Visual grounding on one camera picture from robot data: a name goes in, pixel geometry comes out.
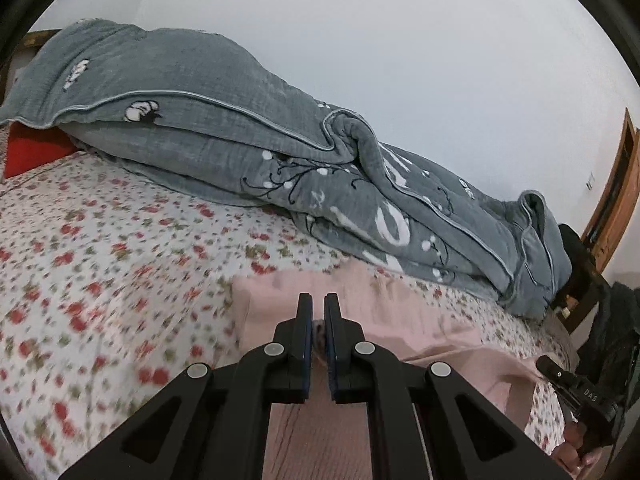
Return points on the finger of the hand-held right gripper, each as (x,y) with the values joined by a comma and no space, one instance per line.
(552,372)

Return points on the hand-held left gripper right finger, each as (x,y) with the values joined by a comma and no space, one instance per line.
(345,342)

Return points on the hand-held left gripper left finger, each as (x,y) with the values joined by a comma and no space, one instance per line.
(294,342)

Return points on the pink knit sweater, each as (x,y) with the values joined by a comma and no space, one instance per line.
(425,320)

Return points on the person's right hand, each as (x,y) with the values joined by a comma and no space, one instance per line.
(574,435)

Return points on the black puffer jacket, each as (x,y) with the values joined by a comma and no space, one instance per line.
(620,325)

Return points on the wooden chair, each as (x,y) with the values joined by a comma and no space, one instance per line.
(575,270)

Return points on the grey flower-print blanket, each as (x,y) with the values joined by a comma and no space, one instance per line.
(250,150)

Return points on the wooden door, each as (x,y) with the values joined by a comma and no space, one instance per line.
(617,185)

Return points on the floral bed sheet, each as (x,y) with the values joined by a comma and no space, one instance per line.
(100,270)

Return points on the red pillow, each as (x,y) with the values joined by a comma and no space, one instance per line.
(30,150)

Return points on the white wall switch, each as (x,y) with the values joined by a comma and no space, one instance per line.
(591,181)

